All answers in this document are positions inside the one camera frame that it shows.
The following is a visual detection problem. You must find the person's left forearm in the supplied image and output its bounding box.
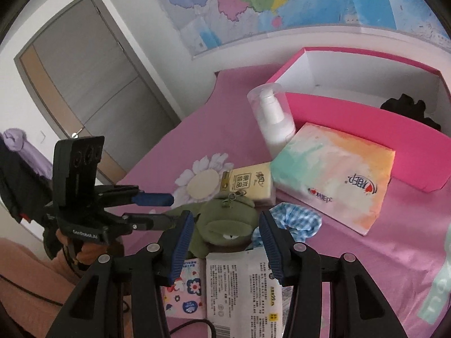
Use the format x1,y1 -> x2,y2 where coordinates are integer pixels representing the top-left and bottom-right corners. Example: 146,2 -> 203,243
0,237 -> 87,338

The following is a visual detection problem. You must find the grey door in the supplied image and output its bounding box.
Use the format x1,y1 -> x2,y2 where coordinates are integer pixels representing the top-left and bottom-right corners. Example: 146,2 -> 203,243
14,0 -> 182,184

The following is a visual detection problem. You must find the pink floral tissue pack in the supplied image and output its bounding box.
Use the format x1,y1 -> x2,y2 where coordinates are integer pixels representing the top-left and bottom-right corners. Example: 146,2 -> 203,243
160,257 -> 208,319

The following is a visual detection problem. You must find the white wet wipes packet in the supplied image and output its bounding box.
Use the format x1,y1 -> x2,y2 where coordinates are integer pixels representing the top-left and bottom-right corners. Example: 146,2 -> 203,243
204,246 -> 295,338

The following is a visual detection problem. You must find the person's left hand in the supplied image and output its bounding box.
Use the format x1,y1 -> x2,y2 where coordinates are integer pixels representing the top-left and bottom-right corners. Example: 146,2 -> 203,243
58,229 -> 122,265

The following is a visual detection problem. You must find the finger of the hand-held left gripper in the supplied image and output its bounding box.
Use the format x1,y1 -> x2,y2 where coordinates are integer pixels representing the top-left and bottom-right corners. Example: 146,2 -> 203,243
94,184 -> 174,209
121,212 -> 183,233

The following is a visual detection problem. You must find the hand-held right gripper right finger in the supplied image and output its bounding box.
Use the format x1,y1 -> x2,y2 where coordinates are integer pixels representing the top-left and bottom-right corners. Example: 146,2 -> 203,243
258,209 -> 406,338

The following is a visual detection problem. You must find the white pump lotion bottle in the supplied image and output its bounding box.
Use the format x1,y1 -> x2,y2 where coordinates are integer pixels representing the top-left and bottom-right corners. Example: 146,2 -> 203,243
247,84 -> 297,159

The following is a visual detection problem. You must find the pink cardboard box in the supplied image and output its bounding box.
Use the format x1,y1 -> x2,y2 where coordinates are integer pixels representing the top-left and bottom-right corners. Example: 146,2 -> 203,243
265,46 -> 451,194

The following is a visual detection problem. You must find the black cable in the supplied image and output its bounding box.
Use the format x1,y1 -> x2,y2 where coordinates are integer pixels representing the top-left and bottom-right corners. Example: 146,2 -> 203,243
169,319 -> 221,338

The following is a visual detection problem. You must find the black cloth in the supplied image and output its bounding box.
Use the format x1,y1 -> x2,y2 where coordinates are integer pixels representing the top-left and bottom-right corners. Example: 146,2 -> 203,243
380,93 -> 442,132

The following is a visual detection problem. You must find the purple clothing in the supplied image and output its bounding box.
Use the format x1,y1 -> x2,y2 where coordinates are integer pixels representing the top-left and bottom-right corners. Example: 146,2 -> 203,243
0,128 -> 53,180

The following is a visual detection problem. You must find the pastel tissue pack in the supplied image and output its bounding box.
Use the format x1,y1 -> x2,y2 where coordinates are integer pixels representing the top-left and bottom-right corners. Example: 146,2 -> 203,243
271,123 -> 396,236

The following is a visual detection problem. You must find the black clothing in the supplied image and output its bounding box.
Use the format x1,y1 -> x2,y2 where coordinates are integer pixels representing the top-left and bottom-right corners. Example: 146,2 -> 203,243
0,141 -> 59,259

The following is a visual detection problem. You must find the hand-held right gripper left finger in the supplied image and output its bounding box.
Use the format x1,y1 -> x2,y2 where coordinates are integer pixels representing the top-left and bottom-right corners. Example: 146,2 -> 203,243
46,210 -> 196,338

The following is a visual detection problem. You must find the yellow tissue pack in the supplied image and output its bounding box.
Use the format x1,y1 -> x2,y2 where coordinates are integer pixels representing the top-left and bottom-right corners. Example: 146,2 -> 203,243
219,162 -> 277,206

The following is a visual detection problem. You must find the blue checked scrunchie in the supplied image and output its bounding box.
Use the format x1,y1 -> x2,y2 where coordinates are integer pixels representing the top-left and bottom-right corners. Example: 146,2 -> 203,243
252,202 -> 323,247

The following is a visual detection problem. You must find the green frog plush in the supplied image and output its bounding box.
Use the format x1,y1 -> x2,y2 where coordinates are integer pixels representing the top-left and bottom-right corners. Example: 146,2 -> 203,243
165,190 -> 263,257

